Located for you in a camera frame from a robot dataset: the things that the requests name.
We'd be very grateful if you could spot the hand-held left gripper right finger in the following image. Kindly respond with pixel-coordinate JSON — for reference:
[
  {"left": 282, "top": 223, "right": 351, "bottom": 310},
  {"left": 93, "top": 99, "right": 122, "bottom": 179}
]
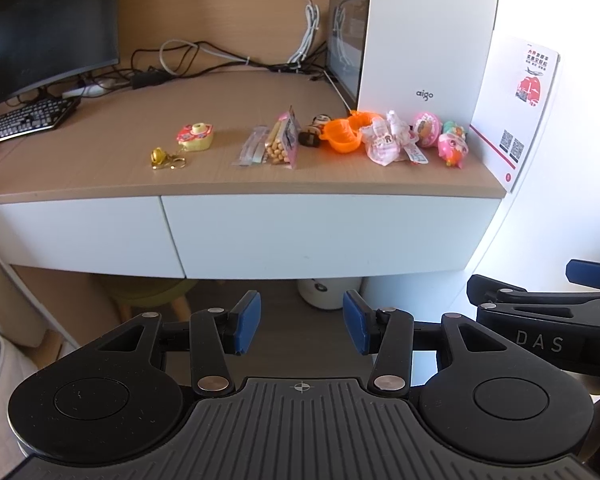
[{"left": 342, "top": 290, "right": 511, "bottom": 398}]

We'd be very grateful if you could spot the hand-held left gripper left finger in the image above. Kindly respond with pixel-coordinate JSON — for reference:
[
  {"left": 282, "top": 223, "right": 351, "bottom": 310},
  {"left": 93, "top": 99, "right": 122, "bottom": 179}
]
[{"left": 96, "top": 291, "right": 262, "bottom": 398}]

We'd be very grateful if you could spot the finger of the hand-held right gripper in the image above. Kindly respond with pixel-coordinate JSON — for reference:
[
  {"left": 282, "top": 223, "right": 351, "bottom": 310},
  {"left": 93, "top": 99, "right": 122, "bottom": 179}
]
[
  {"left": 467, "top": 274, "right": 600, "bottom": 318},
  {"left": 566, "top": 259, "right": 600, "bottom": 291}
]

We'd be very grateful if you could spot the white wide desk drawer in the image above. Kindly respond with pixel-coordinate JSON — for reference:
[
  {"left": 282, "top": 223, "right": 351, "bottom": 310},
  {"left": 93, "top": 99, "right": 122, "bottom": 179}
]
[{"left": 160, "top": 194, "right": 503, "bottom": 281}]

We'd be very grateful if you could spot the pink green toy packet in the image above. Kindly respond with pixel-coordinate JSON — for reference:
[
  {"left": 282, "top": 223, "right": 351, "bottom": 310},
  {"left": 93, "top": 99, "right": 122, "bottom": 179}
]
[{"left": 437, "top": 120, "right": 470, "bottom": 168}]

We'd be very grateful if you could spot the clear strip packet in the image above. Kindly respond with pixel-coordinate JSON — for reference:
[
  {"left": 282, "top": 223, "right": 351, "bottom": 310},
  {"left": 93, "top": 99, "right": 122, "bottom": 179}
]
[{"left": 231, "top": 125, "right": 271, "bottom": 167}]

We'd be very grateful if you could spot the white pink packet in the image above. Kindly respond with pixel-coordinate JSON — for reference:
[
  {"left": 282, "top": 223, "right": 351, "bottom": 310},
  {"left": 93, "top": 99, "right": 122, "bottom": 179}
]
[{"left": 360, "top": 109, "right": 431, "bottom": 166}]

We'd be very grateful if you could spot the biscuit stick pack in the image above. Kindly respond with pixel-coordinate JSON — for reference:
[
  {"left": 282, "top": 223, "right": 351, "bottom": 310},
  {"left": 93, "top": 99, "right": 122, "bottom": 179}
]
[{"left": 264, "top": 106, "right": 301, "bottom": 170}]

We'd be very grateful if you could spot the pink egg toy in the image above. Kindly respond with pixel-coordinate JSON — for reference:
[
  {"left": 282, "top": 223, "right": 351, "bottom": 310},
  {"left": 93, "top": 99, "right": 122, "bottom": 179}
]
[{"left": 411, "top": 111, "right": 443, "bottom": 148}]

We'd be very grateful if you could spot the gold bell keychain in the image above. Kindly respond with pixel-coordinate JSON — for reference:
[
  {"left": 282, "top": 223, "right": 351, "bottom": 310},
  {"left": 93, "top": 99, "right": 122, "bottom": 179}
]
[{"left": 149, "top": 146, "right": 187, "bottom": 171}]

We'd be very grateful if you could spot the orange plastic toy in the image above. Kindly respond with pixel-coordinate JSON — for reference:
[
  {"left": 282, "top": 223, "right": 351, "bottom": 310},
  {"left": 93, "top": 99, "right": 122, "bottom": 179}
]
[{"left": 320, "top": 109, "right": 383, "bottom": 154}]

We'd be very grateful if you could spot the yellow pink toy camera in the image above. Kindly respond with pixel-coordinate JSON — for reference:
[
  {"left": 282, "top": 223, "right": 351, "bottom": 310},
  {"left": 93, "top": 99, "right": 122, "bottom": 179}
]
[{"left": 175, "top": 122, "right": 216, "bottom": 153}]

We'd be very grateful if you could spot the small doll figurine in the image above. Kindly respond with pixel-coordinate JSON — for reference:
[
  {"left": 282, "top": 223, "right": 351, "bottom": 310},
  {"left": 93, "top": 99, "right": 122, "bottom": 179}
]
[{"left": 299, "top": 113, "right": 333, "bottom": 148}]

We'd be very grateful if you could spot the white round bin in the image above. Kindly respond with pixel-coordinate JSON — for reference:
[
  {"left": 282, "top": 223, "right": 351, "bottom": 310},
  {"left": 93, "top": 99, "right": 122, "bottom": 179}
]
[{"left": 296, "top": 277, "right": 363, "bottom": 308}]

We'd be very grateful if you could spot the green wooden-legged stool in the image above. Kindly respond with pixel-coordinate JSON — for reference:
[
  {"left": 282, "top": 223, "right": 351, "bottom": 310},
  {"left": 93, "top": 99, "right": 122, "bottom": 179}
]
[{"left": 100, "top": 277, "right": 198, "bottom": 333}]

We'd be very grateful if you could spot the white narrow desk drawer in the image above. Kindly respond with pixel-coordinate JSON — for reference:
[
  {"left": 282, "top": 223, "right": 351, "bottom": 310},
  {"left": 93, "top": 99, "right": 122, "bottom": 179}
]
[{"left": 0, "top": 196, "right": 186, "bottom": 278}]

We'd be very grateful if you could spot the white bedding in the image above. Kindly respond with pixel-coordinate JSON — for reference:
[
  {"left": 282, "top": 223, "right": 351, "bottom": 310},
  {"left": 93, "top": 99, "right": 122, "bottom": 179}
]
[{"left": 0, "top": 325, "right": 41, "bottom": 480}]

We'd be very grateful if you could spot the black power adapter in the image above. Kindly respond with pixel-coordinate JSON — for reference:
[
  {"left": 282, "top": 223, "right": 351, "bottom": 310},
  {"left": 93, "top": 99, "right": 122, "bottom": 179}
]
[{"left": 131, "top": 71, "right": 168, "bottom": 90}]

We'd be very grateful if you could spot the white computer case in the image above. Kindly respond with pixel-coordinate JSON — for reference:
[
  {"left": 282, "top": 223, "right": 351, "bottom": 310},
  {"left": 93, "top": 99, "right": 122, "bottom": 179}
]
[{"left": 327, "top": 0, "right": 503, "bottom": 133}]

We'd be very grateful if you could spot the white power strip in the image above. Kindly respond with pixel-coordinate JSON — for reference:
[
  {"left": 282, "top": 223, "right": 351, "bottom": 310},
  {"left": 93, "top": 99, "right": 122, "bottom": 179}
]
[{"left": 61, "top": 82, "right": 106, "bottom": 100}]

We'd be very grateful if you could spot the black keyboard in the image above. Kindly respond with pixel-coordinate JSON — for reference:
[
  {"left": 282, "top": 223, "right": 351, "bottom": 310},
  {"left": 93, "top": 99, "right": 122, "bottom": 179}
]
[{"left": 0, "top": 96, "right": 82, "bottom": 150}]

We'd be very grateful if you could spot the black curved monitor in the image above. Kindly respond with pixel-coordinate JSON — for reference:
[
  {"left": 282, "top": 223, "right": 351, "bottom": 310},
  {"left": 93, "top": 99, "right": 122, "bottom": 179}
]
[{"left": 0, "top": 0, "right": 121, "bottom": 113}]

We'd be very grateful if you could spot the white red wall leaflet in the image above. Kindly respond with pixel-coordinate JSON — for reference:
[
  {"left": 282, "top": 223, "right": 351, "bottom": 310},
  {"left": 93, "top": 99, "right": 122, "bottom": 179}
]
[{"left": 469, "top": 36, "right": 561, "bottom": 193}]

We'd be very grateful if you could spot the black cable tangle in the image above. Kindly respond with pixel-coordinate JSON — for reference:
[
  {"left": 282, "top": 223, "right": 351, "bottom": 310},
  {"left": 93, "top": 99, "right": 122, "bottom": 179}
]
[{"left": 80, "top": 47, "right": 331, "bottom": 92}]

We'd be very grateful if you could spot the white looped cable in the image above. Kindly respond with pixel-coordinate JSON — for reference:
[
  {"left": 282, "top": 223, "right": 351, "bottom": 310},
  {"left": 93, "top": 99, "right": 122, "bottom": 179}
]
[{"left": 159, "top": 39, "right": 251, "bottom": 78}]

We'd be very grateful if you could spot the white hanging cable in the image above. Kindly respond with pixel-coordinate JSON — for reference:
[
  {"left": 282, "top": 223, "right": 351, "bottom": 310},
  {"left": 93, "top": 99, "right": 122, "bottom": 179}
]
[{"left": 270, "top": 0, "right": 322, "bottom": 66}]

